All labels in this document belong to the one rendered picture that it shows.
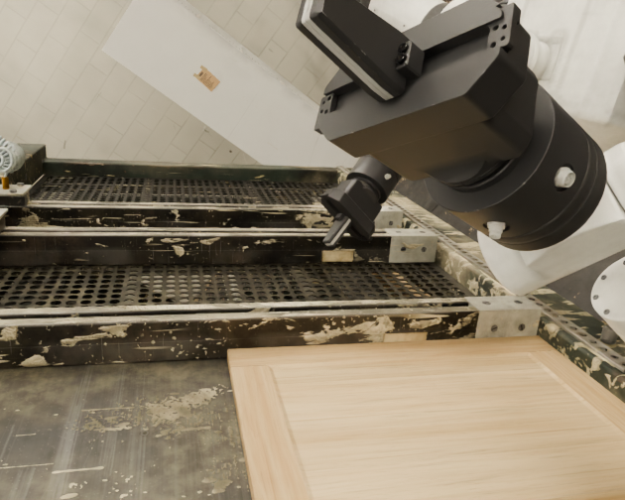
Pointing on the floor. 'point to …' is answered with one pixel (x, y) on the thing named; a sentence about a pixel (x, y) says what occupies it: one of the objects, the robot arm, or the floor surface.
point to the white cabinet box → (221, 83)
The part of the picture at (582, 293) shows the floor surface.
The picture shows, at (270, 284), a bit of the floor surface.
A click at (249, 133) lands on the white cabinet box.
